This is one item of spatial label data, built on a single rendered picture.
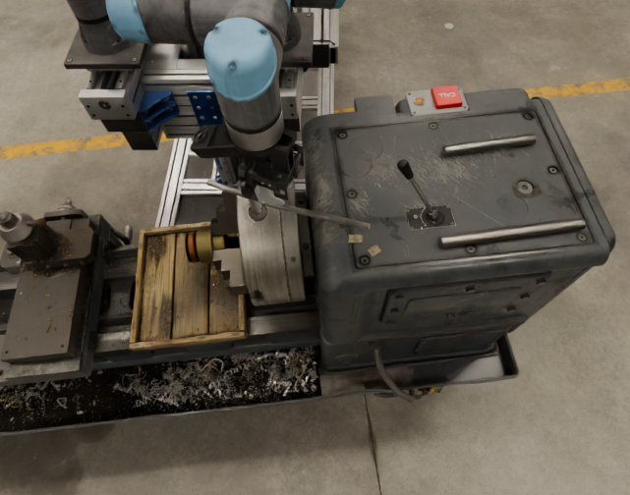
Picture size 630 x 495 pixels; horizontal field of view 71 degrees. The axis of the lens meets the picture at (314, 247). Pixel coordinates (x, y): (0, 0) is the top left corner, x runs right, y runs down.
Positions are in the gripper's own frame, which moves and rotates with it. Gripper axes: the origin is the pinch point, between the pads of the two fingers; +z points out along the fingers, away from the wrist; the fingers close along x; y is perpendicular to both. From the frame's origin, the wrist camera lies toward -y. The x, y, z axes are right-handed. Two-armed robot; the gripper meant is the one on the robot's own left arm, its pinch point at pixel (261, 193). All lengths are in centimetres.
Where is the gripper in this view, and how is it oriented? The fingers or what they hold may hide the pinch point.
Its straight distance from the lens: 80.3
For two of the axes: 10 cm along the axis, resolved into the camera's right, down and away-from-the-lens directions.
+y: 9.4, 3.2, -1.4
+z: 0.2, 3.6, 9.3
